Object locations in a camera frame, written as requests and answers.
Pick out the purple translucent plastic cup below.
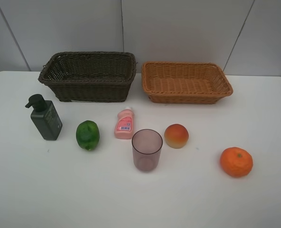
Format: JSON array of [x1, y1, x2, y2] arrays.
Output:
[[131, 129, 163, 172]]

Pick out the red yellow peach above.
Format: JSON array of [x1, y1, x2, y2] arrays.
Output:
[[164, 124, 189, 149]]

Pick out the dark green pump bottle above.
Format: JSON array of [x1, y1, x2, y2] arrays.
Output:
[[25, 94, 63, 141]]

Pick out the orange tangerine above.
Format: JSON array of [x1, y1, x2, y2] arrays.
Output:
[[220, 147, 253, 178]]

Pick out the pink lotion bottle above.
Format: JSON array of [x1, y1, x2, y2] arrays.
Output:
[[114, 107, 134, 140]]

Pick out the light brown wicker basket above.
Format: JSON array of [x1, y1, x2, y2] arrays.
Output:
[[141, 61, 233, 104]]

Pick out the green lime fruit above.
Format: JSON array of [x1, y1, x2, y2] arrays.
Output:
[[75, 120, 100, 151]]

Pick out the dark brown wicker basket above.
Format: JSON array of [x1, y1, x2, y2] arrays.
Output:
[[38, 51, 136, 103]]

